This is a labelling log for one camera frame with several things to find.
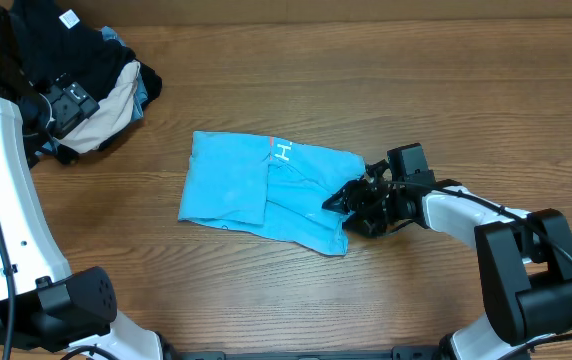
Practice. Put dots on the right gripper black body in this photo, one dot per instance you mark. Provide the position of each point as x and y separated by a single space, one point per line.
366 203

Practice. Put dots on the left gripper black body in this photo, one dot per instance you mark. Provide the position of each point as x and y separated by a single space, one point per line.
69 108

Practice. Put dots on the light blue printed t-shirt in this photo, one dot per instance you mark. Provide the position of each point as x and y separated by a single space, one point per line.
268 186

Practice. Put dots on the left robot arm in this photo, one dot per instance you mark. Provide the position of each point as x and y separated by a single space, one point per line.
43 303

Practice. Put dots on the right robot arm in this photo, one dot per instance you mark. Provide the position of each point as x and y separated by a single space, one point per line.
524 258

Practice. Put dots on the cream white garment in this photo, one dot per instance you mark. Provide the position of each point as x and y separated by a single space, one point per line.
114 113

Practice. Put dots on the black garment on pile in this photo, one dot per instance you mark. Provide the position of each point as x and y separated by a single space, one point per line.
49 49

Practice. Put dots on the blue denim jeans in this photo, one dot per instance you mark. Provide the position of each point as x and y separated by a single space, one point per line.
141 96

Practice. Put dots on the black garment under pile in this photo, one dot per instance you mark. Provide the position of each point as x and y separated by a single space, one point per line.
153 84

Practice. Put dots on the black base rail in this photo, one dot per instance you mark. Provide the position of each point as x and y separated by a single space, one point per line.
306 355

